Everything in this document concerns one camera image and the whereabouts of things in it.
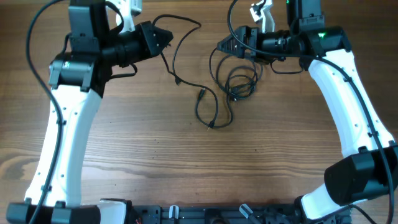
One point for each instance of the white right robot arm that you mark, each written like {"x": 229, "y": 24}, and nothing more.
{"x": 368, "y": 168}

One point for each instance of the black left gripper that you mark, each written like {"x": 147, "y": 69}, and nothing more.
{"x": 144, "y": 32}

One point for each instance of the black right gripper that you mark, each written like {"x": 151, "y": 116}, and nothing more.
{"x": 240, "y": 51}

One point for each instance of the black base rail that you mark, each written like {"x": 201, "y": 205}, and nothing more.
{"x": 230, "y": 214}

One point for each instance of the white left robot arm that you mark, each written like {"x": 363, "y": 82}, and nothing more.
{"x": 102, "y": 35}

